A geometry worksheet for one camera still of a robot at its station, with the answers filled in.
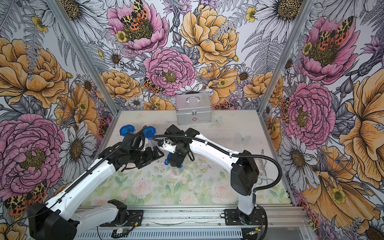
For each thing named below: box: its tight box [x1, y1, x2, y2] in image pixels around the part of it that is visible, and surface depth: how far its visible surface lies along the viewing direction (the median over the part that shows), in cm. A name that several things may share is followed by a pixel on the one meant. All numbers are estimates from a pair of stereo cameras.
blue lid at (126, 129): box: [119, 124, 136, 137], surface depth 95 cm
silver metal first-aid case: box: [175, 93, 213, 125], surface depth 111 cm
